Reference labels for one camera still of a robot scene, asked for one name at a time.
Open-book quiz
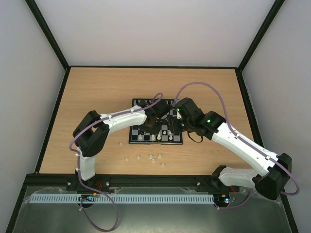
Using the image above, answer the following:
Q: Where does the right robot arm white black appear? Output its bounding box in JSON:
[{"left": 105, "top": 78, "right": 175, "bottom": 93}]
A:
[{"left": 169, "top": 98, "right": 292, "bottom": 200}]

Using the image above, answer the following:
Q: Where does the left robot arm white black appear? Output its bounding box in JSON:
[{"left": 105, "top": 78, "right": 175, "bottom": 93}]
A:
[{"left": 69, "top": 100, "right": 170, "bottom": 181}]

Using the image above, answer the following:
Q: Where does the right controller circuit board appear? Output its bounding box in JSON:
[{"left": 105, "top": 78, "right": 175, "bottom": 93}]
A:
[{"left": 213, "top": 193, "right": 236, "bottom": 205}]

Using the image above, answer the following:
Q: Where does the controller circuit board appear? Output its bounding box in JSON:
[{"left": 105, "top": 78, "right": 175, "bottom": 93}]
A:
[
  {"left": 77, "top": 193, "right": 100, "bottom": 202},
  {"left": 213, "top": 193, "right": 236, "bottom": 205}
]

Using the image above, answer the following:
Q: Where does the left controller circuit board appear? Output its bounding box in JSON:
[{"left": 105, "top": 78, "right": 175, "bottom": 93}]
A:
[{"left": 77, "top": 193, "right": 100, "bottom": 202}]

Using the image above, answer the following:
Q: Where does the black and silver chessboard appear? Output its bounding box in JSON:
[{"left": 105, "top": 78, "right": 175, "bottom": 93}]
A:
[{"left": 129, "top": 99, "right": 183, "bottom": 145}]

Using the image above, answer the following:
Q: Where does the clear plastic sheet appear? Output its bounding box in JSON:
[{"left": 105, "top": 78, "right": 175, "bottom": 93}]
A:
[{"left": 13, "top": 187, "right": 291, "bottom": 233}]

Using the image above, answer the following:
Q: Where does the black aluminium frame rail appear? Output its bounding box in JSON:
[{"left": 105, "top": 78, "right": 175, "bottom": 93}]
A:
[{"left": 23, "top": 173, "right": 255, "bottom": 194}]

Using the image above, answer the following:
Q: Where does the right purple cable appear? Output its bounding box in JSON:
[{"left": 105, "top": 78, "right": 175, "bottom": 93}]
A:
[{"left": 173, "top": 82, "right": 300, "bottom": 210}]

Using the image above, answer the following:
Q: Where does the light blue slotted cable duct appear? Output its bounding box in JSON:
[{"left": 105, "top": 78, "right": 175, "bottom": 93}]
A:
[{"left": 29, "top": 194, "right": 214, "bottom": 204}]

